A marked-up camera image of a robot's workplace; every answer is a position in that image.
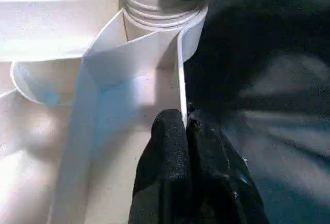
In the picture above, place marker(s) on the black mat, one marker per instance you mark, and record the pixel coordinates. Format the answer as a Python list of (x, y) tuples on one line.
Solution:
[(270, 92)]

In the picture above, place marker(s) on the white plastic table top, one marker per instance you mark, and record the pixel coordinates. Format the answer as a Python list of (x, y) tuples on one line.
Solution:
[(64, 92)]

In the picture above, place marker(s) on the white plastic table leg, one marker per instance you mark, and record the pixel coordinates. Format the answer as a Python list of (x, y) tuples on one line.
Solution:
[(144, 2)]

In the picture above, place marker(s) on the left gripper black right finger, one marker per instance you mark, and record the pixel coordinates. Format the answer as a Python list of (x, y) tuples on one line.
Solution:
[(219, 190)]

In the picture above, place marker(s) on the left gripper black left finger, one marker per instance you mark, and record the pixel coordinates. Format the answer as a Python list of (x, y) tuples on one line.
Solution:
[(165, 172)]

